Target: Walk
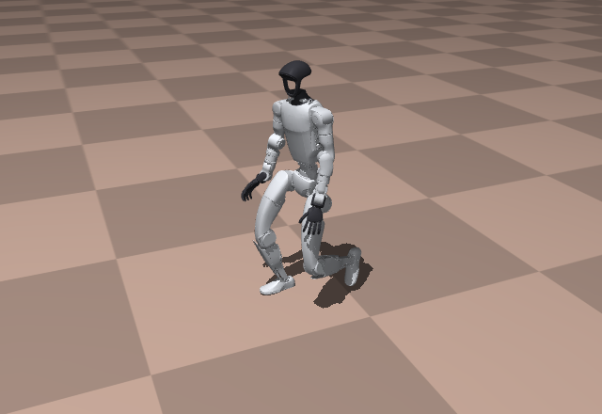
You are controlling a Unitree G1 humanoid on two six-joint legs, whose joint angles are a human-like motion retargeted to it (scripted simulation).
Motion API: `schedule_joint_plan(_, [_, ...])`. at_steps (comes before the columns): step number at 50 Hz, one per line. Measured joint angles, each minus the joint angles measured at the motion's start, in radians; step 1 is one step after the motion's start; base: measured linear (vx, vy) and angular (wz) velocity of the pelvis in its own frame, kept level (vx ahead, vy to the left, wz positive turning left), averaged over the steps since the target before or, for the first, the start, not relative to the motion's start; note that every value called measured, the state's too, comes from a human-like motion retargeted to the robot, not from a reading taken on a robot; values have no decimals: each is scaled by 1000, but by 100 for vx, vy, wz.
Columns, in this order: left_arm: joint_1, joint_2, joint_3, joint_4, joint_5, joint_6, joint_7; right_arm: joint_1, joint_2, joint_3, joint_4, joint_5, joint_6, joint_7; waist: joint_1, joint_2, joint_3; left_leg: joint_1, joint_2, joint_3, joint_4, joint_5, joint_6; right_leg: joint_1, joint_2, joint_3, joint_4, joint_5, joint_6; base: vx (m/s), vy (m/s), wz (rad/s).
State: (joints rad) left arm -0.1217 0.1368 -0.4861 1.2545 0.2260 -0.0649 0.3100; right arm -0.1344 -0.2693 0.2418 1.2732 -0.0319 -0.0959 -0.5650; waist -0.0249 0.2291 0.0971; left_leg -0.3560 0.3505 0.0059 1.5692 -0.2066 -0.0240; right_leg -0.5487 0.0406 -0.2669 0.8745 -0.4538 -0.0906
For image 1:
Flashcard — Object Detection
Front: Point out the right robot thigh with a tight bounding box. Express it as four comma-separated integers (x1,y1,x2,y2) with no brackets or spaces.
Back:
255,170,295,247

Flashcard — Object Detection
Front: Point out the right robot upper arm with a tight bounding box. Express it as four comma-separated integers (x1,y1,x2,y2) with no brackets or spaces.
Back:
268,99,286,150

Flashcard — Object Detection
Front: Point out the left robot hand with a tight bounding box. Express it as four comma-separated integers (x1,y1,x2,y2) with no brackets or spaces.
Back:
299,193,325,235

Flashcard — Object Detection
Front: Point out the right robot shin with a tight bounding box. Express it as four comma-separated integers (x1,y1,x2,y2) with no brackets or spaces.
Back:
253,241,288,282

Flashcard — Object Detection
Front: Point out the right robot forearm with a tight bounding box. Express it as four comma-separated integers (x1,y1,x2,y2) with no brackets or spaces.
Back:
260,135,280,182

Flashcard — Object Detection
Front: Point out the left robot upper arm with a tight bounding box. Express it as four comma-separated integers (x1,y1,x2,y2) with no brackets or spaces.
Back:
310,106,335,164

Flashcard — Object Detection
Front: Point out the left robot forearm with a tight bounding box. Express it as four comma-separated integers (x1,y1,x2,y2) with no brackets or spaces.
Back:
314,153,333,205

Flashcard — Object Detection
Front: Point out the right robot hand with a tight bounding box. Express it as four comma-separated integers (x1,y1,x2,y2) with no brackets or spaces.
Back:
242,172,267,201

